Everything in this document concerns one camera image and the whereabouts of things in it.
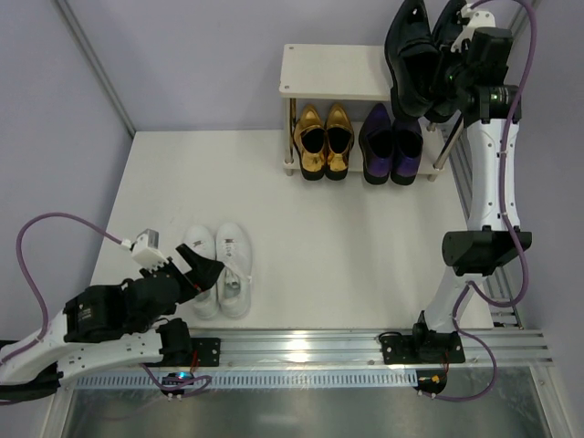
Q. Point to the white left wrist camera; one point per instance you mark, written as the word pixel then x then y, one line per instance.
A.
pixel 144 250

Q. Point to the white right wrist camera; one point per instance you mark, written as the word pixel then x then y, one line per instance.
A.
pixel 471 19

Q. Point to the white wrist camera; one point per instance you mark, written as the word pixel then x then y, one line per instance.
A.
pixel 471 19
pixel 144 250

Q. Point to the left corner aluminium post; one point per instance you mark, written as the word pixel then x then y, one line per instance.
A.
pixel 88 52

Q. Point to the corner aluminium post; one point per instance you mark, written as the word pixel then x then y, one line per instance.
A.
pixel 520 20
pixel 88 52

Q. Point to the white sneaker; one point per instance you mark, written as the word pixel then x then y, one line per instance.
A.
pixel 201 242
pixel 234 250

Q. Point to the grey slotted cable duct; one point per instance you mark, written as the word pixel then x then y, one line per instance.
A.
pixel 262 379

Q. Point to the gold loafer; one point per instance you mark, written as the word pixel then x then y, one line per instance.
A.
pixel 340 142
pixel 311 143

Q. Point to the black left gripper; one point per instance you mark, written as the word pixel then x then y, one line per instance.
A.
pixel 178 277

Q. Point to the purple loafer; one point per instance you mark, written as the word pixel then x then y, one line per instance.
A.
pixel 376 145
pixel 407 156

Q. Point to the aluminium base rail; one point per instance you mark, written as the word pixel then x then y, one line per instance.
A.
pixel 356 348

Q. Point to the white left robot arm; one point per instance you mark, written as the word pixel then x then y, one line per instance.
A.
pixel 107 326

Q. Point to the right corner aluminium post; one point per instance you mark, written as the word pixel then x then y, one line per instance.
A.
pixel 520 20

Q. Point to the black patent loafer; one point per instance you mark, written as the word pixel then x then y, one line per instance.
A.
pixel 412 59
pixel 447 28

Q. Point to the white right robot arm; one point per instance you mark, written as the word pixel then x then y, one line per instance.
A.
pixel 491 111

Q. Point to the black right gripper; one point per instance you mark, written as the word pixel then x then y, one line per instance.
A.
pixel 443 64

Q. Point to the white two-tier shoe shelf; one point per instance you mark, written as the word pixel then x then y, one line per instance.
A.
pixel 322 74

